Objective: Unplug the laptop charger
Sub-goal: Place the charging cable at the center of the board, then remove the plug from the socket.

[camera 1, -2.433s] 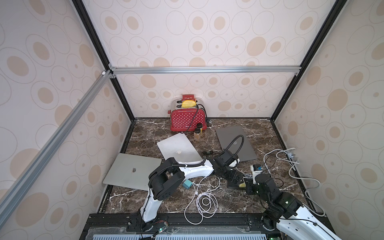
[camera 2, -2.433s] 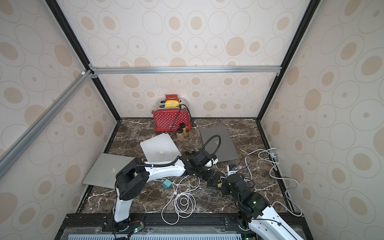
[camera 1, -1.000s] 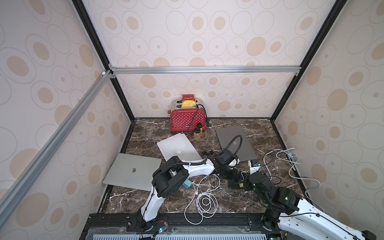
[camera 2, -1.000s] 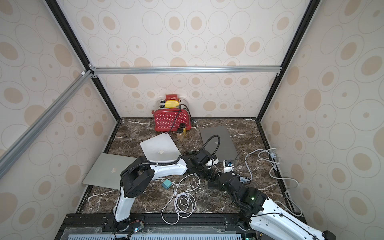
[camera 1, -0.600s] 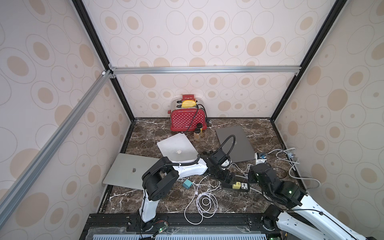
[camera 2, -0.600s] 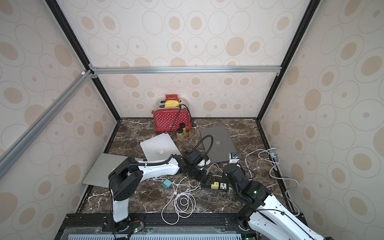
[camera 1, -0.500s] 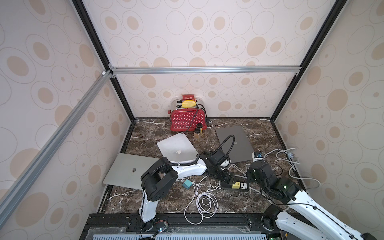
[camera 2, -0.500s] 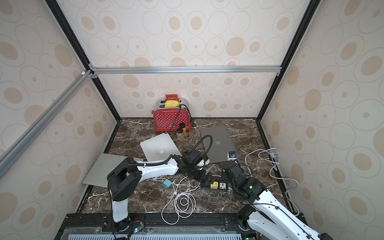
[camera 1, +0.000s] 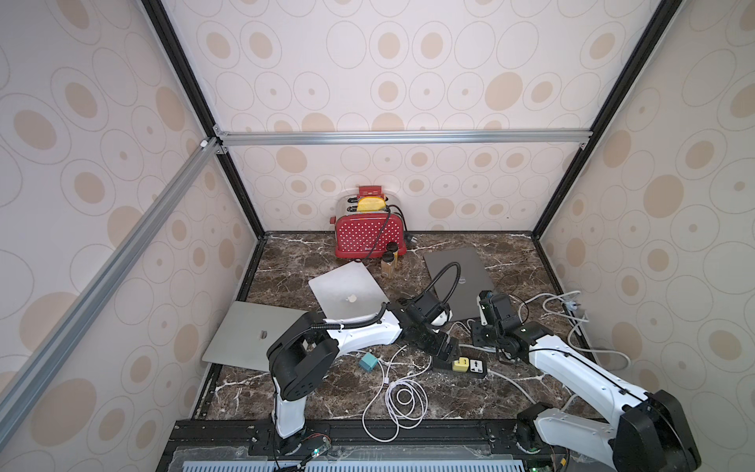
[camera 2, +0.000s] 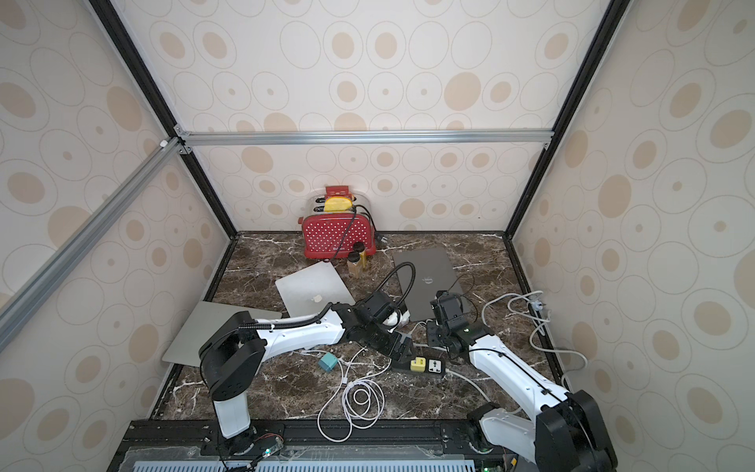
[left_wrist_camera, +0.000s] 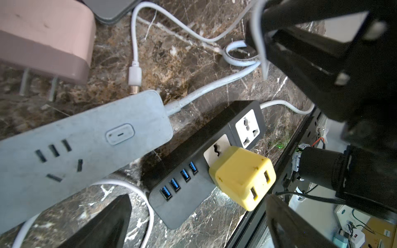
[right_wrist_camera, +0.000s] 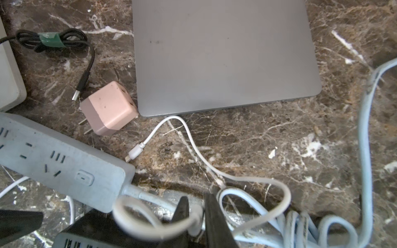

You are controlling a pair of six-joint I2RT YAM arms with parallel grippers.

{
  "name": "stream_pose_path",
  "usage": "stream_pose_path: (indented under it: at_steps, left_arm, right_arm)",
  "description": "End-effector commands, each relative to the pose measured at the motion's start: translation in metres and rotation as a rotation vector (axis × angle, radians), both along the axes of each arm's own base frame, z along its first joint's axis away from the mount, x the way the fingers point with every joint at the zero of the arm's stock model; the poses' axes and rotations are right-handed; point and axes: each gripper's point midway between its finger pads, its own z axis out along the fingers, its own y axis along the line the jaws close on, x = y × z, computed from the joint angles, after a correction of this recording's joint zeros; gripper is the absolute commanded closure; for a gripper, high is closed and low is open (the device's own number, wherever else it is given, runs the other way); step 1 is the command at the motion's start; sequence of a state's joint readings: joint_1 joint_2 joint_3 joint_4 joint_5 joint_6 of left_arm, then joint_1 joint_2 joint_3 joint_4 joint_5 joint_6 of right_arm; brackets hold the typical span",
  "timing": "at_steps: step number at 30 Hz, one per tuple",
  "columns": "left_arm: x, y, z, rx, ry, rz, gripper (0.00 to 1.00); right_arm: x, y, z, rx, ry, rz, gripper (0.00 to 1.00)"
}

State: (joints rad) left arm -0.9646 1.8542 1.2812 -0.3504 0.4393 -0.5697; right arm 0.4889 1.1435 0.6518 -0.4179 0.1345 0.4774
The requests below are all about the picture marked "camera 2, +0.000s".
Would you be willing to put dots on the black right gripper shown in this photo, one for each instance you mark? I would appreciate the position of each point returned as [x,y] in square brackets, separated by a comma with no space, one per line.
[439,333]

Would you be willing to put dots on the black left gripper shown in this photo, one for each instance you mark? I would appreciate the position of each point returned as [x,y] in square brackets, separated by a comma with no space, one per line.
[391,348]

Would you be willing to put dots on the mint green charger adapter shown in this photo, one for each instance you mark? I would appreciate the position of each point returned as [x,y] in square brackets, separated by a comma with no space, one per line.
[328,362]

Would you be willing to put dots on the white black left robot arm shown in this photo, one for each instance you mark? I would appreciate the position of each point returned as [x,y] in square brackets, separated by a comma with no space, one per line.
[232,357]

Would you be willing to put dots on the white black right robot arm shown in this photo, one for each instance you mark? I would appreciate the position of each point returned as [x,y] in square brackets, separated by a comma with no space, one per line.
[563,431]

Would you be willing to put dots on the yellow charger adapter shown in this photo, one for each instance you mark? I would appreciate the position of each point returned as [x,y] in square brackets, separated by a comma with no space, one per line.
[418,365]

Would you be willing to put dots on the dark grey laptop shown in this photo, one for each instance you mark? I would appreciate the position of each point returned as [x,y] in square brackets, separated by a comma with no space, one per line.
[434,272]

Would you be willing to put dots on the white laptop centre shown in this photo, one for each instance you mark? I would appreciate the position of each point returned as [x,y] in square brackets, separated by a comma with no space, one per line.
[308,291]

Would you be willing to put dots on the silver laptop left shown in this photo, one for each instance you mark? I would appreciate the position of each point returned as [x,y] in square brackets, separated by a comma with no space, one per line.
[201,325]

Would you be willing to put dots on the black power strip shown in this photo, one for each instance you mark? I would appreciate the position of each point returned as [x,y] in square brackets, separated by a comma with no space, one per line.
[435,368]

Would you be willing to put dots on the small brown spice jar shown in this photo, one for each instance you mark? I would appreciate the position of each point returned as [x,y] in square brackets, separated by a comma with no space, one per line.
[357,259]

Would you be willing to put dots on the red polka dot toaster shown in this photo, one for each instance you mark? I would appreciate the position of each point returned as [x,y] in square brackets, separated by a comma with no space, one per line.
[335,222]

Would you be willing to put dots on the silver aluminium horizontal bar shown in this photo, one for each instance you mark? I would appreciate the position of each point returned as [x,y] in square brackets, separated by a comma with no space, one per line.
[381,137]

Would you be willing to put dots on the silver aluminium diagonal bar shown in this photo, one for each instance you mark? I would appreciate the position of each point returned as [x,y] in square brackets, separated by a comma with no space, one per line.
[23,305]

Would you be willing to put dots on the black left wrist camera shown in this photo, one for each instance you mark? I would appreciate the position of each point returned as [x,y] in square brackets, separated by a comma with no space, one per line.
[378,306]

